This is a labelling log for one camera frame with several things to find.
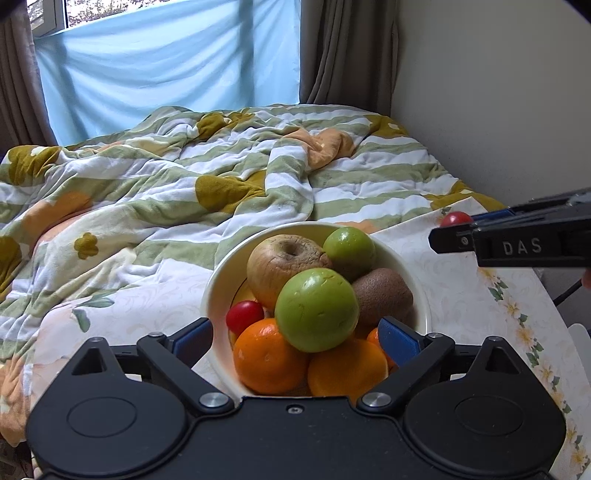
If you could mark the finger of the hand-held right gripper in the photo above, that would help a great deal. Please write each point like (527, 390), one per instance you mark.
(494, 214)
(450, 241)

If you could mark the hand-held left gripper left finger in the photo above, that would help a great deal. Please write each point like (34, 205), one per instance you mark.
(194, 334)

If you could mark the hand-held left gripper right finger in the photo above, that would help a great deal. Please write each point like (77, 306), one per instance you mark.
(398, 338)

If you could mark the small tangerine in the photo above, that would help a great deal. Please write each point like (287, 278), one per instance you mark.
(376, 344)

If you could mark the red cherry tomato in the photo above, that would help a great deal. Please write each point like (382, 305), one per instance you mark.
(455, 218)
(244, 316)

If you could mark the cream oval bowl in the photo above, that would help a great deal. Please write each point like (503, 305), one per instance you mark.
(221, 295)

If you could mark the large yellow-orange orange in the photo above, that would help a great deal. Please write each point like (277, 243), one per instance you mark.
(346, 371)

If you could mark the large deep orange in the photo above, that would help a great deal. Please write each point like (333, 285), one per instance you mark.
(270, 360)

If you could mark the large green citrus fruit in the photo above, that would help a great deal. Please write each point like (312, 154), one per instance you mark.
(317, 310)

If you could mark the small green citrus fruit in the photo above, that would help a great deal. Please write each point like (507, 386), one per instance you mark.
(349, 251)

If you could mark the person's right hand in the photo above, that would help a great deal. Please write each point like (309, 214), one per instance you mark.
(587, 280)

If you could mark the brown kiwi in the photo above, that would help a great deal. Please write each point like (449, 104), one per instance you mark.
(383, 295)

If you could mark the floral tablecloth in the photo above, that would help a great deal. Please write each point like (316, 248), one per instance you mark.
(461, 300)

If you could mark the white plastic object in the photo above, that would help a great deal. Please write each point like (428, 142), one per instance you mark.
(578, 334)

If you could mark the yellow-red apple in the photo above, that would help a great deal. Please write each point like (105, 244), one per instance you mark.
(277, 267)

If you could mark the floral striped blanket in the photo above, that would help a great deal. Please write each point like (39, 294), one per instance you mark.
(138, 194)

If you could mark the brown curtain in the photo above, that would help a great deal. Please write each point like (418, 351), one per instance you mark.
(346, 50)
(21, 92)

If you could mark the light blue window cloth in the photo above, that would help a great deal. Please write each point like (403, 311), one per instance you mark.
(161, 69)

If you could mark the window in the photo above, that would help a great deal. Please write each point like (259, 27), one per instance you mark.
(51, 16)

